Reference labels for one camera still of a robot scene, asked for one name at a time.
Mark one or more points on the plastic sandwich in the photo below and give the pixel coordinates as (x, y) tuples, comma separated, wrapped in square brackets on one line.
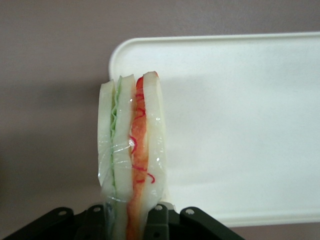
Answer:
[(122, 150)]

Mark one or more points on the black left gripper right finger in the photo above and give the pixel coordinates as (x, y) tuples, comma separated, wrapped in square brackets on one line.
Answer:
[(162, 222)]

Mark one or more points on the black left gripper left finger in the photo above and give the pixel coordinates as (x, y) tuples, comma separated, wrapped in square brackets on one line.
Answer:
[(62, 225)]

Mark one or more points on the cream rectangular tray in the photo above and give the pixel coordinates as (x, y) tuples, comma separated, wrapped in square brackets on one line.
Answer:
[(237, 125)]

